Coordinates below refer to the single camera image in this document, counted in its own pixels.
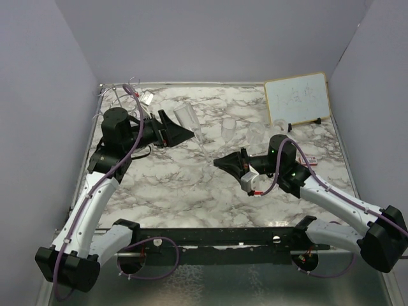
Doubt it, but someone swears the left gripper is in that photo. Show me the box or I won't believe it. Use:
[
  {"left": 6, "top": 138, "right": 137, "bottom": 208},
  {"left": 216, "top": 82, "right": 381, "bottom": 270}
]
[{"left": 123, "top": 109, "right": 195, "bottom": 152}]

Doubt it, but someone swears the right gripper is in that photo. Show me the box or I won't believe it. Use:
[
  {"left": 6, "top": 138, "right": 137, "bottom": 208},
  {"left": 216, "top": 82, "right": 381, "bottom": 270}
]
[{"left": 214, "top": 148, "right": 282, "bottom": 185}]

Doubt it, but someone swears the clear wine glass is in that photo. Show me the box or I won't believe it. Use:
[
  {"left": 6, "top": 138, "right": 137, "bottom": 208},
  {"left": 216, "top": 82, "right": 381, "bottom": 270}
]
[
  {"left": 173, "top": 102, "right": 211, "bottom": 163},
  {"left": 246, "top": 122, "right": 266, "bottom": 149},
  {"left": 221, "top": 118, "right": 237, "bottom": 154},
  {"left": 272, "top": 119, "right": 289, "bottom": 133}
]

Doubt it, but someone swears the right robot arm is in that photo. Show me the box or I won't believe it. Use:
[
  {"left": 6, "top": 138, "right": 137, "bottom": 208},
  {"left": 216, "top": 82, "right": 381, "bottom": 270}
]
[{"left": 213, "top": 135, "right": 407, "bottom": 273}]

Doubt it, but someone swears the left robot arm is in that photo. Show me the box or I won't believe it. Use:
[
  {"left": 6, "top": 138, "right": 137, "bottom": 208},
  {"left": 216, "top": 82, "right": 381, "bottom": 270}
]
[{"left": 35, "top": 107, "right": 194, "bottom": 292}]

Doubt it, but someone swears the chrome wine glass rack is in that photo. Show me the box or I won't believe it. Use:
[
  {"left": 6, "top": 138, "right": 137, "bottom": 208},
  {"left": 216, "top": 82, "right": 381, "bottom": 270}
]
[{"left": 92, "top": 76, "right": 143, "bottom": 121}]

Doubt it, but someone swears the small red white card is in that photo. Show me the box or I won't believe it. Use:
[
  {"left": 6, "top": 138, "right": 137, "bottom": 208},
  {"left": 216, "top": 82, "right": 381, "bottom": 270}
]
[{"left": 298, "top": 156, "right": 318, "bottom": 166}]

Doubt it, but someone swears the small whiteboard on stand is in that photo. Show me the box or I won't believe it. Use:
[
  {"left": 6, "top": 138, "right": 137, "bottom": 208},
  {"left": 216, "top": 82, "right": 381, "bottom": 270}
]
[{"left": 264, "top": 72, "right": 331, "bottom": 125}]

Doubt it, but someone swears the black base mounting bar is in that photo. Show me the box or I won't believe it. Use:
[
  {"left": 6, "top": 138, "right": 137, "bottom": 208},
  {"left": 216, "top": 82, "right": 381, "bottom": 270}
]
[{"left": 115, "top": 219, "right": 330, "bottom": 266}]

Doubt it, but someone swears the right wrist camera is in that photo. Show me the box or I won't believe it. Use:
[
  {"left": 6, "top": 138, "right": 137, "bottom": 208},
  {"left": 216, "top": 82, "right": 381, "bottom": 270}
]
[{"left": 240, "top": 171, "right": 259, "bottom": 193}]

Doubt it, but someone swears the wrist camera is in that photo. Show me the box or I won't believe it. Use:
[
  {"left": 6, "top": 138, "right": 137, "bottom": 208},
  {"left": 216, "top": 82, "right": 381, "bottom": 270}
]
[
  {"left": 240, "top": 171, "right": 259, "bottom": 193},
  {"left": 140, "top": 91, "right": 154, "bottom": 106}
]

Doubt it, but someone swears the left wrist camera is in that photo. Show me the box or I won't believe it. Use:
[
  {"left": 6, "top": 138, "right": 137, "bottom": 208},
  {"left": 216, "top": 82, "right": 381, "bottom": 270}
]
[{"left": 140, "top": 91, "right": 154, "bottom": 106}]

